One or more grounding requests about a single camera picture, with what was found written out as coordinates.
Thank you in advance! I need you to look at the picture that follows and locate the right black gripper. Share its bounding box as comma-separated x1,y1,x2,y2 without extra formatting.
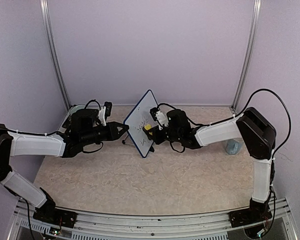
145,125,182,145

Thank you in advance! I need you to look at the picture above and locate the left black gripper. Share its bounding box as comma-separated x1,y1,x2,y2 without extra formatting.
80,121,130,146

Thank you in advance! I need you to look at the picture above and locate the yellow whiteboard eraser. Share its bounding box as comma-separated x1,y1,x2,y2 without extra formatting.
143,124,152,131

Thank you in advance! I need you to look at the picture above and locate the blue framed whiteboard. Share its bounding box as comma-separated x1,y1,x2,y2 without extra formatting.
123,89,158,158

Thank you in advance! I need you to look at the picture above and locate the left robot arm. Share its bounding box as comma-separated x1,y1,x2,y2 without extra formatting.
0,102,129,223

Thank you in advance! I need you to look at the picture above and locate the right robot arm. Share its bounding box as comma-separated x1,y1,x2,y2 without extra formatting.
142,107,277,228

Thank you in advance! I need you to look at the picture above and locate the whiteboard metal stand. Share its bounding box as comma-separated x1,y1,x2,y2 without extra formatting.
121,134,155,153

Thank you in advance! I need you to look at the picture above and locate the light green bowl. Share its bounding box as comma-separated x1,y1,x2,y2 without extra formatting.
68,104,85,116

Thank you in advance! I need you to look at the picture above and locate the black patterned square plate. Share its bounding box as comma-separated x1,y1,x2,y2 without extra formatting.
61,115,71,129

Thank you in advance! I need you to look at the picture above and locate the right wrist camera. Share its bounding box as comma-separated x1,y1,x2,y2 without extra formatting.
149,107,169,130

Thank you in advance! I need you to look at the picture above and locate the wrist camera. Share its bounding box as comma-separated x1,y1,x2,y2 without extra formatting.
98,101,113,126
149,107,169,130

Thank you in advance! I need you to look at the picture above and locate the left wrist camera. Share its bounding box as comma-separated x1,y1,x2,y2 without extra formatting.
98,101,113,126

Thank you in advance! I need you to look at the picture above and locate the front aluminium rail base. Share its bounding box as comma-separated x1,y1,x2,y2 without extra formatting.
5,198,300,240

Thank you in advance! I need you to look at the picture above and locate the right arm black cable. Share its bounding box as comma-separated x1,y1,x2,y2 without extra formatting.
154,88,292,153

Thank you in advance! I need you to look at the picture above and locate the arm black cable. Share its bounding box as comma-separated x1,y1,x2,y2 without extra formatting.
4,99,106,154
154,88,292,153

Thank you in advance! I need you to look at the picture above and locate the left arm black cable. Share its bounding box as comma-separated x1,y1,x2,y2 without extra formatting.
4,99,106,154

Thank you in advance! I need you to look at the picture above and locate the right aluminium frame post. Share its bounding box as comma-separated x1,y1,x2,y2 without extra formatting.
231,0,262,112

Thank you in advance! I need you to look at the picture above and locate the aluminium frame post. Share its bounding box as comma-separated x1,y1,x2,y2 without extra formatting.
40,0,71,110
231,0,262,112

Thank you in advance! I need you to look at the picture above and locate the left aluminium frame post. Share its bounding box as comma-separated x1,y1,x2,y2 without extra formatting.
40,0,71,110

